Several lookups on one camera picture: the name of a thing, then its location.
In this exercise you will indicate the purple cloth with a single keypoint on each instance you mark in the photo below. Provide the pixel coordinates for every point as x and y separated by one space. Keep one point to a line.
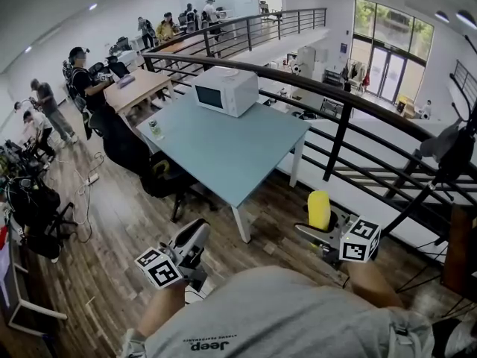
125 81

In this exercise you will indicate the white microwave oven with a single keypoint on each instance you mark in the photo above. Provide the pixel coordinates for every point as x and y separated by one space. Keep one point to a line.
238 91

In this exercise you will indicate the black pendant lamp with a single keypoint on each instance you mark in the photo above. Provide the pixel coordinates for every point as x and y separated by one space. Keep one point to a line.
442 17
466 19

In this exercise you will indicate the dark curved railing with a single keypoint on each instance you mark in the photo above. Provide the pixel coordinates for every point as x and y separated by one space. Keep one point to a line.
316 89

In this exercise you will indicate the clear plastic bottle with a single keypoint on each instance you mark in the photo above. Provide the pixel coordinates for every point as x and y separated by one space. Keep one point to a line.
156 131

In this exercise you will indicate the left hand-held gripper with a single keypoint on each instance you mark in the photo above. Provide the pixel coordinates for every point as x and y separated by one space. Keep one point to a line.
160 270

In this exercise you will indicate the black metal stand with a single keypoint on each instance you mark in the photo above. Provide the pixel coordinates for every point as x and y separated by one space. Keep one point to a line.
458 155

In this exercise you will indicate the black metal railing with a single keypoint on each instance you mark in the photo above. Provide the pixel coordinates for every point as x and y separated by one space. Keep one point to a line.
249 32

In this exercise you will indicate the dark brown wooden panel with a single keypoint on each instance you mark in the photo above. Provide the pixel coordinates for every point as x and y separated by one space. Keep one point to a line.
462 248

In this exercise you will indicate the black mesh office chair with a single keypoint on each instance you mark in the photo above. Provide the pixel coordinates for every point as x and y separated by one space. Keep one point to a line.
97 71
118 68

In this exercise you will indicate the white power strip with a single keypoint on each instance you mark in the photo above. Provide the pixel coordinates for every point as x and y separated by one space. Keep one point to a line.
92 179

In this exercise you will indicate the light wooden table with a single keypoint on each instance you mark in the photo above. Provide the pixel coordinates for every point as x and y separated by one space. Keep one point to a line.
141 88

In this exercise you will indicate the person's right forearm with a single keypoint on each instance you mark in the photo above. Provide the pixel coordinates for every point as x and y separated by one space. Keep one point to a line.
372 285

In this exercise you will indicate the person's left forearm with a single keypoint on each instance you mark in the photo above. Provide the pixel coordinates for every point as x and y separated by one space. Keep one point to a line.
160 311

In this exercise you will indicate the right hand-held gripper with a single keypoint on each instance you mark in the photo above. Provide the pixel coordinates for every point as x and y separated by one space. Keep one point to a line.
357 246

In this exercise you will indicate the white cabinet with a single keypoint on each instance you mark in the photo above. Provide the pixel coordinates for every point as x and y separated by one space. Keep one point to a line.
306 60

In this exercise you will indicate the glass entrance doors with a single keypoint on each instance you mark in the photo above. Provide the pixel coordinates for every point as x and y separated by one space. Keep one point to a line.
391 73

